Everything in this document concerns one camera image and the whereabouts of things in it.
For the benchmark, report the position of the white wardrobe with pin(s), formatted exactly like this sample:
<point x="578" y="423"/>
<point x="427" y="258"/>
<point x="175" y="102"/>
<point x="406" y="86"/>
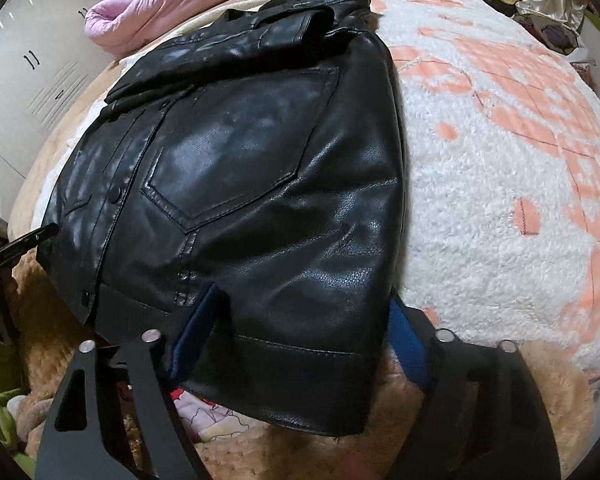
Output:
<point x="40" y="60"/>

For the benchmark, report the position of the cartoon printed bed sheet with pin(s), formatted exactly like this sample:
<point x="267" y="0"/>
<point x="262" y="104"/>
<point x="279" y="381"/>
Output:
<point x="205" y="412"/>

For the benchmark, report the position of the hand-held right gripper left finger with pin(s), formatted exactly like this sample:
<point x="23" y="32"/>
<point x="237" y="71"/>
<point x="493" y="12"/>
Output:
<point x="200" y="327"/>

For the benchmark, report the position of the purple patterned cloth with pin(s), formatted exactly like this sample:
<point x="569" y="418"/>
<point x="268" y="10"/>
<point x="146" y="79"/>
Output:
<point x="555" y="35"/>

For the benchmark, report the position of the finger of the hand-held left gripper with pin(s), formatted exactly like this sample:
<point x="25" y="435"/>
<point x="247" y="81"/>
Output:
<point x="27" y="244"/>

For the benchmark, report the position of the green cloth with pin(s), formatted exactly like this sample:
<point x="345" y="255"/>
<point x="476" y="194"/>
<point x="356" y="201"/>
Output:
<point x="2" y="385"/>

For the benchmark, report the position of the black leather jacket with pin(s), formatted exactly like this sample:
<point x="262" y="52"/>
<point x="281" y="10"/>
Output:
<point x="240" y="180"/>

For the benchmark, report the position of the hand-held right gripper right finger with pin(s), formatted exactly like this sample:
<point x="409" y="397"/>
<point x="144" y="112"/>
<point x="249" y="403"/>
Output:
<point x="405" y="337"/>

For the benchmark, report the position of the white and pink fleece blanket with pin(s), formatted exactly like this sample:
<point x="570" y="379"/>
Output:
<point x="505" y="160"/>

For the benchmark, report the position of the pink quilt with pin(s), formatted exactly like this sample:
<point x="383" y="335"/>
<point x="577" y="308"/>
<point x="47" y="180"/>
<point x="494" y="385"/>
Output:
<point x="180" y="5"/>

